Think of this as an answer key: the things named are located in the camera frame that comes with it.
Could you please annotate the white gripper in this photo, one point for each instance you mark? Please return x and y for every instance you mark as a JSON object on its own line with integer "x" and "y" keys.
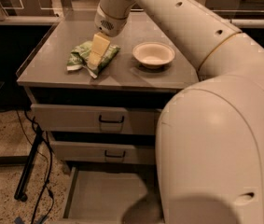
{"x": 112, "y": 24}

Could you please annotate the green jalapeno chip bag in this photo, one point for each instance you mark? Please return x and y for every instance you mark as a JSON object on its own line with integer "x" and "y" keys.
{"x": 80, "y": 54}

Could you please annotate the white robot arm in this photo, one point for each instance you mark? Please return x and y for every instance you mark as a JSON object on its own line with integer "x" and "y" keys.
{"x": 210, "y": 136}

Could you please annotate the grey drawer cabinet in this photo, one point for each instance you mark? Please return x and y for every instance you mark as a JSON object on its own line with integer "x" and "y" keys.
{"x": 123, "y": 83}

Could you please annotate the top grey drawer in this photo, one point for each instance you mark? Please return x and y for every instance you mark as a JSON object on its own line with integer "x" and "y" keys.
{"x": 84, "y": 119}

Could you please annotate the grey drawer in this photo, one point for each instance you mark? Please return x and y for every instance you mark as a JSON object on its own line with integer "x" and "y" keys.
{"x": 111, "y": 195}
{"x": 94, "y": 152}
{"x": 84, "y": 119}

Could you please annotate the middle grey drawer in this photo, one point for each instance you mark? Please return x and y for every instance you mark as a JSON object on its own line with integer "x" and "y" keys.
{"x": 94, "y": 152}

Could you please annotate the bottom grey drawer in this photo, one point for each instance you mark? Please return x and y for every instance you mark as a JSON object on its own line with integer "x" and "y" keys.
{"x": 111, "y": 195}

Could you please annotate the white paper bowl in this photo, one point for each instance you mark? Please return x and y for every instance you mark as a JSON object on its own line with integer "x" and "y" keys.
{"x": 153, "y": 55}

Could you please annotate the clear acrylic barrier panel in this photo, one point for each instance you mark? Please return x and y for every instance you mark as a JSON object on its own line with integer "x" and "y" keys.
{"x": 29, "y": 3}

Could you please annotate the black stand leg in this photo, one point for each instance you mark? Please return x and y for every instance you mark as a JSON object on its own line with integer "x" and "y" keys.
{"x": 20, "y": 194}

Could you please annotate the black top drawer handle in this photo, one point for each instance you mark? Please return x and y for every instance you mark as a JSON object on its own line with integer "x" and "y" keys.
{"x": 113, "y": 121}

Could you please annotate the black drawer handle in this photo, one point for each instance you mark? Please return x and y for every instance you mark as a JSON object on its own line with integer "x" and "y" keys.
{"x": 113, "y": 121}
{"x": 115, "y": 154}

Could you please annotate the black middle drawer handle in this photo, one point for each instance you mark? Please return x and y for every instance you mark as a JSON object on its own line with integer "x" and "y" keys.
{"x": 115, "y": 154}

